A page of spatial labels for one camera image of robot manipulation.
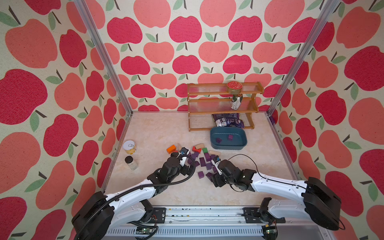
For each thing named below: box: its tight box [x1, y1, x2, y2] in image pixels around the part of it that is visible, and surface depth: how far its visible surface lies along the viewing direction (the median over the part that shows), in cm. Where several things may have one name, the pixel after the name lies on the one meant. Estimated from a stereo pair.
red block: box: [192, 146, 202, 153], surface depth 100 cm
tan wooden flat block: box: [209, 150, 221, 157], surface depth 100 cm
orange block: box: [166, 144, 177, 155], surface depth 100 cm
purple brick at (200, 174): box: [197, 171, 205, 179], surface depth 88 cm
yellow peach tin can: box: [123, 140, 137, 155], surface depth 97 cm
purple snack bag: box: [212, 113, 245, 129], surface depth 109 cm
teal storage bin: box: [210, 126, 248, 151], surface depth 106 cm
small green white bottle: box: [230, 93, 243, 111], surface depth 98 cm
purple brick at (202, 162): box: [199, 157, 207, 167], surface depth 95 cm
